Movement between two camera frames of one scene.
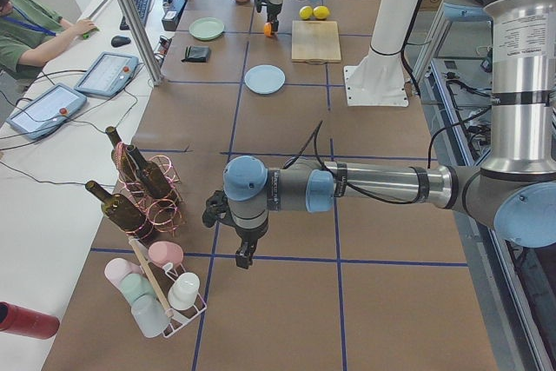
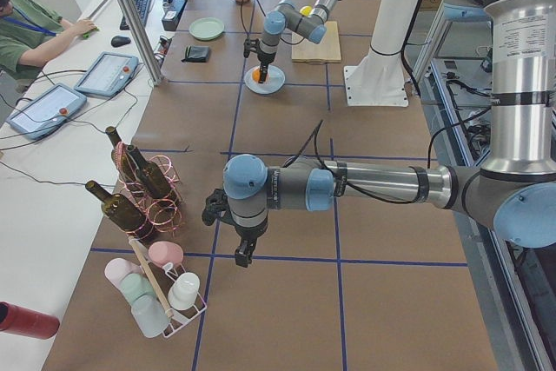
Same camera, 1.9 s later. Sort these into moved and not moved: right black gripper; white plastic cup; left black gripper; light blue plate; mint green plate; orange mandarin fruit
Moved: orange mandarin fruit; right black gripper
Not moved: white plastic cup; mint green plate; left black gripper; light blue plate
